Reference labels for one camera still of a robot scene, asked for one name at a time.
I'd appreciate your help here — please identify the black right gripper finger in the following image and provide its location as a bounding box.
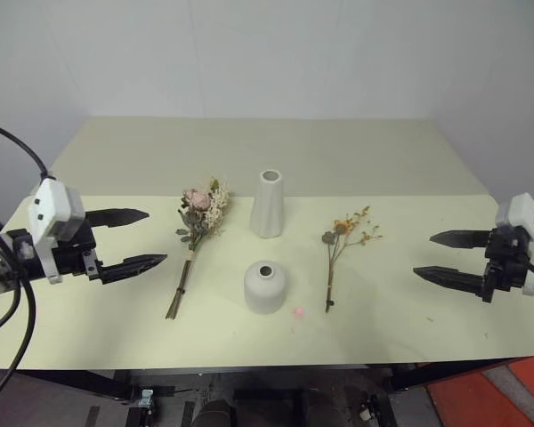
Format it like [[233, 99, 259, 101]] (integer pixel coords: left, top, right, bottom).
[[428, 229, 493, 251], [412, 265, 488, 297]]

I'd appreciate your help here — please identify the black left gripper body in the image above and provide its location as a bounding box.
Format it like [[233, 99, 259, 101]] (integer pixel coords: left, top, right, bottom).
[[52, 220, 104, 283]]

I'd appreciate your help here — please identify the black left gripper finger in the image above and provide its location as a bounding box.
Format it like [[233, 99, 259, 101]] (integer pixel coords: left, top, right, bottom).
[[85, 207, 150, 230], [100, 254, 168, 286]]

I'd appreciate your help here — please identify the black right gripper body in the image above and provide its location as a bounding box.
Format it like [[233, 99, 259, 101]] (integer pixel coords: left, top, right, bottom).
[[481, 226, 534, 304]]

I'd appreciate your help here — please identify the short round white vase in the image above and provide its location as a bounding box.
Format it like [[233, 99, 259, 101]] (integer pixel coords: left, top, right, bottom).
[[243, 259, 289, 315]]

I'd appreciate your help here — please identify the tall white ceramic vase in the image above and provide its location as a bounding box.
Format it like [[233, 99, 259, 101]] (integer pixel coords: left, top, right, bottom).
[[248, 169, 286, 239]]

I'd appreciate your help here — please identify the dried pink rose bouquet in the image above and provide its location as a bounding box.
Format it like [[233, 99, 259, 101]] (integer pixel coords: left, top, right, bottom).
[[165, 177, 232, 321]]

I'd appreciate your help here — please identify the pale yellow table sheet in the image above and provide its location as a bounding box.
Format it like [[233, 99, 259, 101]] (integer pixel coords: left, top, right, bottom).
[[0, 193, 534, 371]]

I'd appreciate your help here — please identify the dried yellow flower sprig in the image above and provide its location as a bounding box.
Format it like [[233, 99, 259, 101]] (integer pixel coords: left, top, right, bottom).
[[320, 205, 384, 314]]

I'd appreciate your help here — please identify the orange floor mat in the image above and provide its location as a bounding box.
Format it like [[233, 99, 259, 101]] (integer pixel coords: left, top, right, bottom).
[[425, 354, 534, 427]]

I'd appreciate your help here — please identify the dark rounded shape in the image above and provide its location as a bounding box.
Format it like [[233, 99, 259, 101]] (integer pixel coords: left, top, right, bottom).
[[194, 399, 235, 427]]

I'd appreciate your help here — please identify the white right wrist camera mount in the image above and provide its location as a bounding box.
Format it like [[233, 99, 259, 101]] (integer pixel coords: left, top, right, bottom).
[[493, 191, 534, 297]]

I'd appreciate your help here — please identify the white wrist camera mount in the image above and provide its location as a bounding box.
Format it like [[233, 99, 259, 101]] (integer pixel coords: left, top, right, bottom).
[[28, 177, 86, 286], [493, 191, 534, 297]]

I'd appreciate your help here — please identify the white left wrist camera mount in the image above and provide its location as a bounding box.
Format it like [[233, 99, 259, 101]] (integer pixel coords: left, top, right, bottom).
[[28, 177, 86, 286]]

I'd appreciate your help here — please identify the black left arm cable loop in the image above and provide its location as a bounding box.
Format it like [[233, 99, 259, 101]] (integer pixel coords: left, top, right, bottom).
[[0, 206, 39, 427]]

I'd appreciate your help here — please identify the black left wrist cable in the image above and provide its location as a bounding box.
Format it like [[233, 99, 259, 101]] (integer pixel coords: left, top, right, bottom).
[[0, 119, 54, 180]]

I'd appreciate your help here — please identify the black table frame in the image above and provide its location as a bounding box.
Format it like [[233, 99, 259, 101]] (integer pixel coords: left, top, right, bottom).
[[0, 355, 534, 406]]

